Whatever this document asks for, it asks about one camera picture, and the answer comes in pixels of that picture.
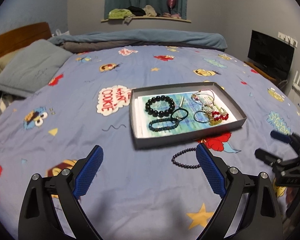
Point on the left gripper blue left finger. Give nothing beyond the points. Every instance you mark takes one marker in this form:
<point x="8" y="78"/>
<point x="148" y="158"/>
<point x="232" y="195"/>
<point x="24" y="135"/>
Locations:
<point x="85" y="170"/>

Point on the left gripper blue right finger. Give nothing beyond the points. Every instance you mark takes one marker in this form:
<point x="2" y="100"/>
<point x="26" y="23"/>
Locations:
<point x="208" y="163"/>

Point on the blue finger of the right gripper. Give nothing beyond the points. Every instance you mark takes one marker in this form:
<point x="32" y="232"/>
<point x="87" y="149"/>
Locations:
<point x="268" y="158"/>
<point x="280" y="137"/>

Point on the small silver ring bangle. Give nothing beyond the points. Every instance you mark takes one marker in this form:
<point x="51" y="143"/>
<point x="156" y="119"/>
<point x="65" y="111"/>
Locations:
<point x="201" y="117"/>

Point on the round pearl hair clip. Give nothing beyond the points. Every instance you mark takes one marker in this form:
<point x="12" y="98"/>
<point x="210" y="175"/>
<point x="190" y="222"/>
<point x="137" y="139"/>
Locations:
<point x="208" y="107"/>

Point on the pearl bar hair clip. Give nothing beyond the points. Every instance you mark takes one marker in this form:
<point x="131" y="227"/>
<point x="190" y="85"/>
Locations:
<point x="181" y="103"/>

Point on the blue cartoon bed sheet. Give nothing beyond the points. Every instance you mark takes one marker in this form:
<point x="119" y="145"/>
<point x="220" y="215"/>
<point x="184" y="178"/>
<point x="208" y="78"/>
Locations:
<point x="136" y="194"/>

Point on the black flat television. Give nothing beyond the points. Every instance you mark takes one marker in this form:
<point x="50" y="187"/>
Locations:
<point x="274" y="56"/>

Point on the grey shallow cardboard box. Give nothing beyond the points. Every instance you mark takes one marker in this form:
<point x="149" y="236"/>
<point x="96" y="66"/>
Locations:
<point x="180" y="88"/>

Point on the blue green printed paper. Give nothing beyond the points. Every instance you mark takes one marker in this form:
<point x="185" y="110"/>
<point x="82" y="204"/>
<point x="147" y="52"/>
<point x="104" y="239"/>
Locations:
<point x="158" y="115"/>

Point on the grey blue pillow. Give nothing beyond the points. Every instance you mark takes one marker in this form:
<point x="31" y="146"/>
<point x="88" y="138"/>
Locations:
<point x="32" y="68"/>

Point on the grey folded blanket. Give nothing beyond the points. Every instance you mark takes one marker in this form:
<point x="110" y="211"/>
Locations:
<point x="80" y="47"/>

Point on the blue folded blanket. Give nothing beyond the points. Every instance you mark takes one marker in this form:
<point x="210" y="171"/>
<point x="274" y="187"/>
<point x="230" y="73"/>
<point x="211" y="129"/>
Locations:
<point x="209" y="40"/>

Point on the olive green pillow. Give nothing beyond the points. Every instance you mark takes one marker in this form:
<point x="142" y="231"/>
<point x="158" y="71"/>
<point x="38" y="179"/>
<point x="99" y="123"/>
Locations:
<point x="4" y="60"/>

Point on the wooden headboard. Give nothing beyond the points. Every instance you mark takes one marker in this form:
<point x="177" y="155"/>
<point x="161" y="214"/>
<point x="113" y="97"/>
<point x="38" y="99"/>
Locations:
<point x="21" y="37"/>

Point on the pink cloth on sill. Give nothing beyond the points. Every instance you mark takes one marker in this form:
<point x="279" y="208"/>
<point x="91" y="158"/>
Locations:
<point x="173" y="16"/>

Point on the wooden window sill shelf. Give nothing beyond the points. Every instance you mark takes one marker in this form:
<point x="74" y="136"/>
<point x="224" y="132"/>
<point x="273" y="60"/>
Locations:
<point x="148" y="18"/>

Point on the green cloth on sill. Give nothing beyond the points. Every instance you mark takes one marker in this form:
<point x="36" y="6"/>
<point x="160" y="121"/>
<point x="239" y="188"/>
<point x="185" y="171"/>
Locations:
<point x="121" y="14"/>

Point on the pink balloon on stick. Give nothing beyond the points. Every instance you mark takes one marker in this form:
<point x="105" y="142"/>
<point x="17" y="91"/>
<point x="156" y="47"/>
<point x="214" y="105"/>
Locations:
<point x="171" y="4"/>

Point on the beige cloth on sill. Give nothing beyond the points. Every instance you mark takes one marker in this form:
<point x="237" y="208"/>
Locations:
<point x="149" y="11"/>

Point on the black cloth on sill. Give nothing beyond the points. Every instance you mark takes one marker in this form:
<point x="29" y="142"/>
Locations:
<point x="138" y="12"/>

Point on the white wall socket strip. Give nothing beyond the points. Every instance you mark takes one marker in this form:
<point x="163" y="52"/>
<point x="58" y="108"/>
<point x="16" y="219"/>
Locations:
<point x="287" y="39"/>

